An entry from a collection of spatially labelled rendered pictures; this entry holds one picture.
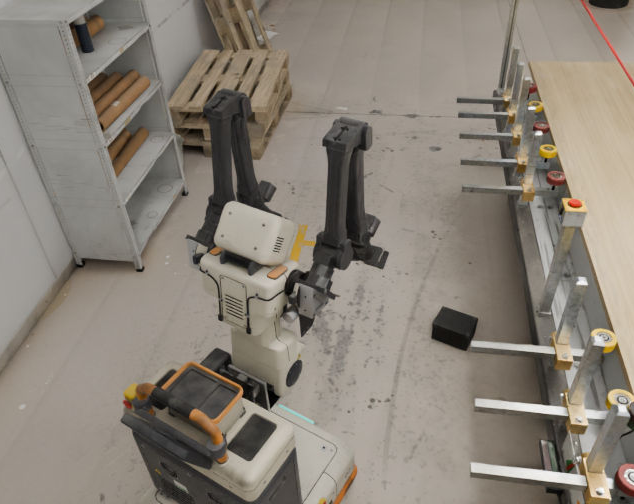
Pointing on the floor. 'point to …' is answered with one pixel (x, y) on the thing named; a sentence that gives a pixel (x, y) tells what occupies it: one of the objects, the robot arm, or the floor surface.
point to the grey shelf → (40, 79)
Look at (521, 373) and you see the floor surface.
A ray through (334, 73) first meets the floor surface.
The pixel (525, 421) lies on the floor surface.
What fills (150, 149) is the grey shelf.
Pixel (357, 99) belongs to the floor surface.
